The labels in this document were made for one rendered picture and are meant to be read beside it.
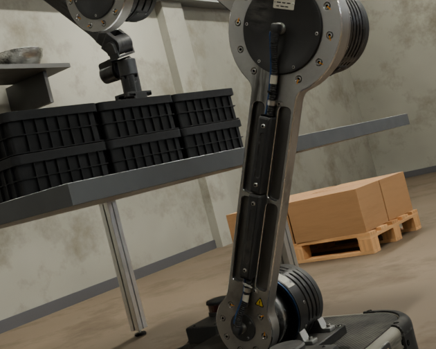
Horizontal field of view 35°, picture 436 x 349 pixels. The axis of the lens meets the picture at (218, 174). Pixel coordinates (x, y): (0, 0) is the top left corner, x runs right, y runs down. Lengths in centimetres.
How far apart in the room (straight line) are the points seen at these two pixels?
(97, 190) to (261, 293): 40
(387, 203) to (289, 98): 310
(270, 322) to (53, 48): 441
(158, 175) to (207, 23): 592
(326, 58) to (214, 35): 604
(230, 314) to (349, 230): 267
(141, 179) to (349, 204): 281
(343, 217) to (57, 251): 218
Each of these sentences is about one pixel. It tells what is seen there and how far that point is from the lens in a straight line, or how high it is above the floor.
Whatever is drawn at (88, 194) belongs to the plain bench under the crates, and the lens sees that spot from 121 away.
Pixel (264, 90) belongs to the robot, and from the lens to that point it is 130.
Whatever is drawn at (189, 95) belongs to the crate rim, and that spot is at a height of 92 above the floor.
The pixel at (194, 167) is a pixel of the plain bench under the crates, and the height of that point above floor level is 68.
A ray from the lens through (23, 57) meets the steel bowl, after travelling 478.
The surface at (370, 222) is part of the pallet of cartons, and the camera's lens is 409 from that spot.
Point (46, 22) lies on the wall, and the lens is 564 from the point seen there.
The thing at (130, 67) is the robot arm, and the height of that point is 104.
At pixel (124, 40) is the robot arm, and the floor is 112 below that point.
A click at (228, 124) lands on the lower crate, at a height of 81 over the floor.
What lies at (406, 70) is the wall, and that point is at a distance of 951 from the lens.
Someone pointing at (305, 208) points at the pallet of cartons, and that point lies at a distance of 418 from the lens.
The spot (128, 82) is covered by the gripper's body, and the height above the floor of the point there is 100.
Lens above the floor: 65
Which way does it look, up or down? level
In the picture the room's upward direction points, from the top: 14 degrees counter-clockwise
